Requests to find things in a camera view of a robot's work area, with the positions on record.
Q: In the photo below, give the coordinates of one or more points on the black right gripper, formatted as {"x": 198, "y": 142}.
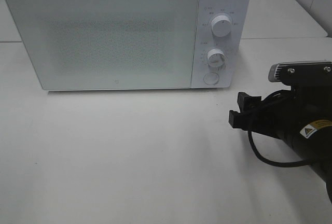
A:
{"x": 300, "y": 114}

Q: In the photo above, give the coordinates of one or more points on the round white door button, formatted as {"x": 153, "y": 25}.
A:
{"x": 211, "y": 78}

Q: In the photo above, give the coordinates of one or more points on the white microwave door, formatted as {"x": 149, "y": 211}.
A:
{"x": 108, "y": 44}

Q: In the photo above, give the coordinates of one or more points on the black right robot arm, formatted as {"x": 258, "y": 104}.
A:
{"x": 316, "y": 154}

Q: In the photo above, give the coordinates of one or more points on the lower white microwave knob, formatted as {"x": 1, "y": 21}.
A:
{"x": 215, "y": 58}

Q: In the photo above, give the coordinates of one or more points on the white microwave knob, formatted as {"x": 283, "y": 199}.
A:
{"x": 221, "y": 25}
{"x": 215, "y": 58}

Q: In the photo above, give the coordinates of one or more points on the upper white microwave knob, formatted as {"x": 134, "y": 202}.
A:
{"x": 221, "y": 25}

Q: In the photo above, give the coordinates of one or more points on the white microwave oven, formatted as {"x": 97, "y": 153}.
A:
{"x": 223, "y": 6}

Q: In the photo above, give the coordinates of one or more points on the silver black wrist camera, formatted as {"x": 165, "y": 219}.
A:
{"x": 303, "y": 73}

